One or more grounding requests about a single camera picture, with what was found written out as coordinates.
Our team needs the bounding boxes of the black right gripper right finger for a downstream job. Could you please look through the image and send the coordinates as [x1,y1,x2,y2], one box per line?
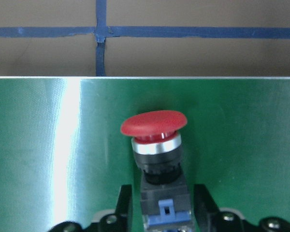
[193,184,232,232]

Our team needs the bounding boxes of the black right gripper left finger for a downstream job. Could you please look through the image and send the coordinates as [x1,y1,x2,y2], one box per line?
[100,185,133,232]

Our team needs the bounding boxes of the red mushroom push button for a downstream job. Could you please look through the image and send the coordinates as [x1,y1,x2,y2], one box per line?
[120,110,195,232]

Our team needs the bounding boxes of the green conveyor belt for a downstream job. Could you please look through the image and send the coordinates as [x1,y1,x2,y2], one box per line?
[0,77,290,232]

